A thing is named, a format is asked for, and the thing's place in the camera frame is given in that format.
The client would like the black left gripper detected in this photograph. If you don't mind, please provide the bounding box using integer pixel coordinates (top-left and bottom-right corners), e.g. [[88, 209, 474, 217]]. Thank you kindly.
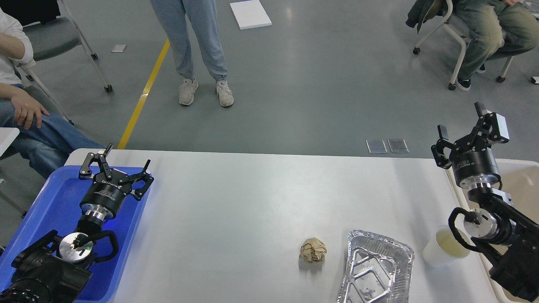
[[79, 144, 154, 220]]

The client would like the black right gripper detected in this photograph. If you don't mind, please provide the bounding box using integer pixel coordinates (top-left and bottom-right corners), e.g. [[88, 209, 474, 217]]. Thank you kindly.
[[431, 102, 510, 189]]

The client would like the white paper cup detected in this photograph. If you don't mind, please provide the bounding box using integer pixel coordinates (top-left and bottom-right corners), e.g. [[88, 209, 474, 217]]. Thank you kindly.
[[422, 226, 470, 267]]

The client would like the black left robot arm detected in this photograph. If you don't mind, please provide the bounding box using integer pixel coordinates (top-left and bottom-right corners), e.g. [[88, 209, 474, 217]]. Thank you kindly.
[[1, 145, 154, 303]]

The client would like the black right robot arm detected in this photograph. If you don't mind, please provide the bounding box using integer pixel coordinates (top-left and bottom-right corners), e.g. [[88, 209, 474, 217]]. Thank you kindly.
[[431, 102, 539, 302]]

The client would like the yellow floor tape line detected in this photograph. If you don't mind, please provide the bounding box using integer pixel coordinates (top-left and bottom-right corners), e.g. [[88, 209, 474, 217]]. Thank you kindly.
[[117, 40, 170, 149]]

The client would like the white chair at right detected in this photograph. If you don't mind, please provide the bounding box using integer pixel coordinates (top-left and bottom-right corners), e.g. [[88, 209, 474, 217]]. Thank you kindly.
[[413, 0, 515, 91]]

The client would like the beige plastic bin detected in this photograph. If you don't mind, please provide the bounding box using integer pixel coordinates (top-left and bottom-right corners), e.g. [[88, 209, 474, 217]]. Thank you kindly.
[[446, 159, 539, 303]]

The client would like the blue plastic tray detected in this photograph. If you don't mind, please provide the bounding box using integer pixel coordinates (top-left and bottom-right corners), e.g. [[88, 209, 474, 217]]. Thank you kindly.
[[0, 165, 148, 303]]

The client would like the right clear floor plate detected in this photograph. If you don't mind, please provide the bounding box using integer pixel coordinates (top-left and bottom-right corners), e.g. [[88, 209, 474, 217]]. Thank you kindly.
[[387, 138, 410, 154]]

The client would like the clear floor plate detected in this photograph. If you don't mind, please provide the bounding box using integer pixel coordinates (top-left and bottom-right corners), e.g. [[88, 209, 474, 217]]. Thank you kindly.
[[366, 140, 388, 154], [387, 138, 410, 154]]

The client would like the seated person in blue jeans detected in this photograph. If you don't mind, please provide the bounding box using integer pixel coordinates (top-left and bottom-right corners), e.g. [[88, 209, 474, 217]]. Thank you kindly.
[[0, 12, 104, 178]]

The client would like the left clear floor plate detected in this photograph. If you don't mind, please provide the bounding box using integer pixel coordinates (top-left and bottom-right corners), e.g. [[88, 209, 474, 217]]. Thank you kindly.
[[366, 140, 388, 154]]

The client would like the seated person in green pants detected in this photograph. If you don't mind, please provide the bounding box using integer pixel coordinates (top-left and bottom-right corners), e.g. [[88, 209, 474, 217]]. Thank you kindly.
[[453, 0, 539, 91]]

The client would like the white side table corner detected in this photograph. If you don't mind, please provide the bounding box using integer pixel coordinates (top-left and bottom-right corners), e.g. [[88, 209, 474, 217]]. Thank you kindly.
[[0, 127, 20, 157]]

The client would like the grey chair at left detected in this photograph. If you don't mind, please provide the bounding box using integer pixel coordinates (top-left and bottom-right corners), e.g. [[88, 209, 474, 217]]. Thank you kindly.
[[12, 0, 113, 123]]

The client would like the aluminium foil tray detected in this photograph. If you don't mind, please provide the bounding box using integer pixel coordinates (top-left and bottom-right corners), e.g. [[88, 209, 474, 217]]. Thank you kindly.
[[336, 230, 415, 303]]

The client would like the standing person in grey pants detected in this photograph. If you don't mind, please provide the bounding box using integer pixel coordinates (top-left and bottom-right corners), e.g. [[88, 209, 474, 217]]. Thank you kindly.
[[150, 0, 235, 108]]

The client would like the crumpled brown paper ball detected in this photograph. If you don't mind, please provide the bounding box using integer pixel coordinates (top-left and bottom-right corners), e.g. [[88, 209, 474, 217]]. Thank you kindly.
[[299, 237, 327, 263]]

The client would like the white board on floor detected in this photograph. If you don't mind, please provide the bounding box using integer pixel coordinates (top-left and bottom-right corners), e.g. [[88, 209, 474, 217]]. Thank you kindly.
[[229, 0, 272, 29]]

